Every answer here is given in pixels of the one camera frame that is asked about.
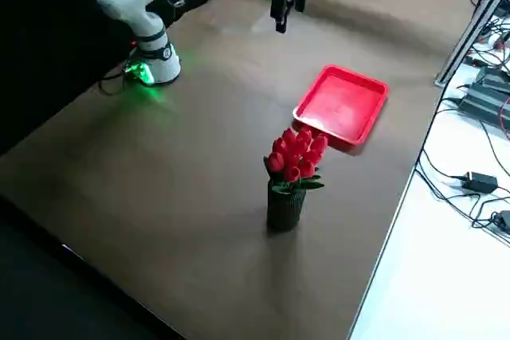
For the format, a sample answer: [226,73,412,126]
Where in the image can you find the red plastic tray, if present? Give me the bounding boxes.
[292,64,390,147]

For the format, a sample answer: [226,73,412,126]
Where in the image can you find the red tulip bouquet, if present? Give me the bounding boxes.
[262,127,330,194]

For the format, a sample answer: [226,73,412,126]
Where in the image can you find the black ribbed vase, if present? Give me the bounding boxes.
[265,180,307,233]

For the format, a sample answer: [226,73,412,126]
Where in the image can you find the black power brick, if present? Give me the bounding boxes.
[457,81,510,128]
[476,65,510,92]

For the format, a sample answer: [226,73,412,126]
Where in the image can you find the small black power adapter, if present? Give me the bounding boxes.
[490,209,510,236]
[461,171,499,193]

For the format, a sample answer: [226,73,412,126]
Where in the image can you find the aluminium frame post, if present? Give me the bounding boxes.
[433,0,510,87]

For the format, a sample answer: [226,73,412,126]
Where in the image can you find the black base cable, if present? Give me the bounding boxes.
[98,63,139,96]

